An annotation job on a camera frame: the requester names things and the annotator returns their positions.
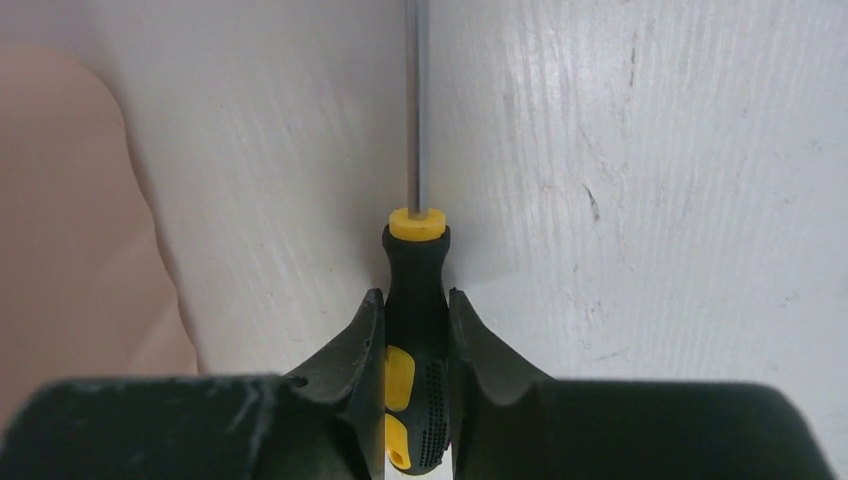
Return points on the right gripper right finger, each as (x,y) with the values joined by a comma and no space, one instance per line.
(511,420)

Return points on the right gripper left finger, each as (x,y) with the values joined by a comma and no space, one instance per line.
(321,420)

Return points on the yellow black screwdriver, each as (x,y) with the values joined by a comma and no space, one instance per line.
(416,241)

